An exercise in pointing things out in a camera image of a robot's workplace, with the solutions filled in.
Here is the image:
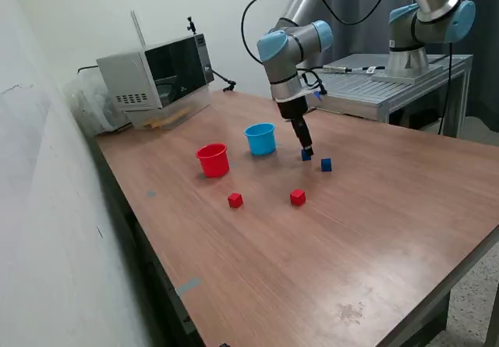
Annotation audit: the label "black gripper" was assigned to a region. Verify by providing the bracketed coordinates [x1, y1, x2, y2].
[275, 95, 316, 158]

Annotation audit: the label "blue plastic cup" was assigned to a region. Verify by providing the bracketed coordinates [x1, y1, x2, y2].
[243, 122, 278, 157]

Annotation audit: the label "aluminium extrusion robot stand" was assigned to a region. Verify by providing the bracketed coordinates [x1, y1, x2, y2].
[303, 53, 473, 137]

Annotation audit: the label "silver connector box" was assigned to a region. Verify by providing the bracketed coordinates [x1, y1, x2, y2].
[322, 64, 387, 76]

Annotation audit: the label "red plastic cup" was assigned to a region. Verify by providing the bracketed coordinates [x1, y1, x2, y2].
[195, 143, 228, 179]

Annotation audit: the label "clear acrylic stand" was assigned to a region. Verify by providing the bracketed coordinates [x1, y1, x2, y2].
[122, 87, 214, 132]

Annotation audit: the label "grey robot mounting plate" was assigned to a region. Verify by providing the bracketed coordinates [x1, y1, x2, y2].
[371, 64, 444, 83]

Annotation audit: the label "wooden pieces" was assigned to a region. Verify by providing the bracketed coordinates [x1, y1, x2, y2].
[140, 107, 192, 130]

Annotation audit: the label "silver microwave oven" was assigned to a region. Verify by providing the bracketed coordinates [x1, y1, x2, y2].
[96, 33, 215, 112]

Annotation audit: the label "long grey tape patch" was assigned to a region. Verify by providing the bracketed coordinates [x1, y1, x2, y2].
[174, 277, 203, 298]

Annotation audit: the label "white rod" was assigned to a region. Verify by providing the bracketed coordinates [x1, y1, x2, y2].
[130, 9, 147, 48]

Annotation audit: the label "clear plastic bag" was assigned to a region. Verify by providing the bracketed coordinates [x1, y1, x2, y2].
[64, 69, 132, 137]

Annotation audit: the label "black camera cable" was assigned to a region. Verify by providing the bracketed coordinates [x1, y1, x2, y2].
[298, 68, 327, 90]

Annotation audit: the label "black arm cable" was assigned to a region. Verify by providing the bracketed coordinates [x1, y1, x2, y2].
[240, 0, 402, 66]

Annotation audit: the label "black hanging cable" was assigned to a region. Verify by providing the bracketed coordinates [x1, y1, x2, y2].
[436, 42, 455, 136]

